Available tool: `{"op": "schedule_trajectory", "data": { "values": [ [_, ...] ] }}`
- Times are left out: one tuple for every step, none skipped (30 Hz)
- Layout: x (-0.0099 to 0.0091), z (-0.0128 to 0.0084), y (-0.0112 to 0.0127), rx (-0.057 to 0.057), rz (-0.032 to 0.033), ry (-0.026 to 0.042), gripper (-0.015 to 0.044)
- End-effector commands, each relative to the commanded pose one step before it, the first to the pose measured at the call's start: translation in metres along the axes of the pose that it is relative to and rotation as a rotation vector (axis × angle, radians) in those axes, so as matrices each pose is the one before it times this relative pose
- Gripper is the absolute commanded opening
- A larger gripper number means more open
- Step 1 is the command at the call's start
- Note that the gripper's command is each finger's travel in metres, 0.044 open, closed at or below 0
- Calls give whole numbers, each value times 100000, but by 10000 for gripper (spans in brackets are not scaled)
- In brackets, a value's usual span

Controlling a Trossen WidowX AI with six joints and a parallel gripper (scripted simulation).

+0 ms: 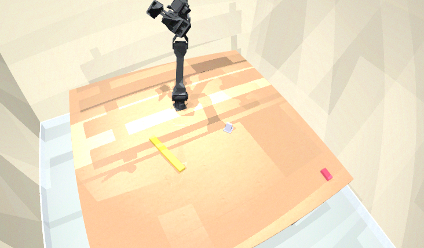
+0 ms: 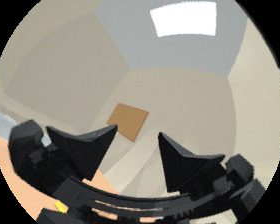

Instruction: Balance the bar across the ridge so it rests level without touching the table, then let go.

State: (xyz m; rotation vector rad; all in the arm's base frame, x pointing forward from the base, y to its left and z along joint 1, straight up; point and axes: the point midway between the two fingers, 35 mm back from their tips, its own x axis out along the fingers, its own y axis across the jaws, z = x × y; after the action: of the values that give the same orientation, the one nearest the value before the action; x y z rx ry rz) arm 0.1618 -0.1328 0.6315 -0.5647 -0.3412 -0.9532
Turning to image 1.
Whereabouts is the pink rectangular block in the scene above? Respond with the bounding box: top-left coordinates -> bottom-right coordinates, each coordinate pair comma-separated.
320,168 -> 332,181

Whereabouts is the yellow bar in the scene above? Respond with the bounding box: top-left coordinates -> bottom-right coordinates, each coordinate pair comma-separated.
149,135 -> 185,173

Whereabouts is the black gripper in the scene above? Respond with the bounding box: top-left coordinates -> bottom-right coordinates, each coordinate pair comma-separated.
146,0 -> 191,38

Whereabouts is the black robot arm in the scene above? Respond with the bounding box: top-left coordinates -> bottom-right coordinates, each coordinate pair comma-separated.
166,0 -> 191,111

